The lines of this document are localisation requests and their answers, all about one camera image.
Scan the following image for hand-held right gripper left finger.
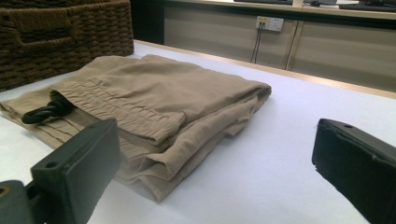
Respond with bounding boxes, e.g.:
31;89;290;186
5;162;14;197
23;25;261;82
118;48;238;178
30;118;122;224

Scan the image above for beige background desk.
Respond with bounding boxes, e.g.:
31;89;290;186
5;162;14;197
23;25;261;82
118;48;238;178
163;0;396;93

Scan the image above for brown woven basket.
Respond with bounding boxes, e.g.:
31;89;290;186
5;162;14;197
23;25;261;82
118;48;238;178
0;0;134;92

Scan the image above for white wall outlet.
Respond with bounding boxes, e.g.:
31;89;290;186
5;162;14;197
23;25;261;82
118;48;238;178
255;16;285;33

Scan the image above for dark flat desk device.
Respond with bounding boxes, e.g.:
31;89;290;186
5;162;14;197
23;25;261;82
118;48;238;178
233;0;294;6
338;3;396;13

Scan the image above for black power cable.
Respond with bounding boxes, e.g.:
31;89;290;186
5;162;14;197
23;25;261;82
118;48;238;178
254;23;265;65
249;23;262;63

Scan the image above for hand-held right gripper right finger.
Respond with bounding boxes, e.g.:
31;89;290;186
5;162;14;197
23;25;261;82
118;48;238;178
311;118;396;224

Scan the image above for white table mat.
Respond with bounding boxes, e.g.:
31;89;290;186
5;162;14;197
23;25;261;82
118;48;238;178
0;41;396;224

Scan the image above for tan pants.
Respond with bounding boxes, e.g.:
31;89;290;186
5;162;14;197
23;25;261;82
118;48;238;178
0;54;273;203

